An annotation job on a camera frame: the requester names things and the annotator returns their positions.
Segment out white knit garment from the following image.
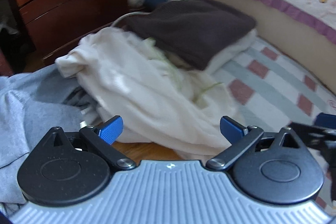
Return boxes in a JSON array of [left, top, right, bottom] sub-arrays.
[[55, 27, 244, 160]]

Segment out checked floor mat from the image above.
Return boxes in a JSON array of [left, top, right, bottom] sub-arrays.
[[214, 39, 335, 223]]

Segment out grey sweatshirt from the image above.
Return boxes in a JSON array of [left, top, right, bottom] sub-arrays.
[[1, 65, 94, 216]]

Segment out beige bed base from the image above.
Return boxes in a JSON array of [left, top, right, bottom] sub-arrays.
[[216, 0, 335, 92]]

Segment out dark brown folded blanket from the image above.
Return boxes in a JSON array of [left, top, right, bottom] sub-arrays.
[[125, 0, 257, 71]]

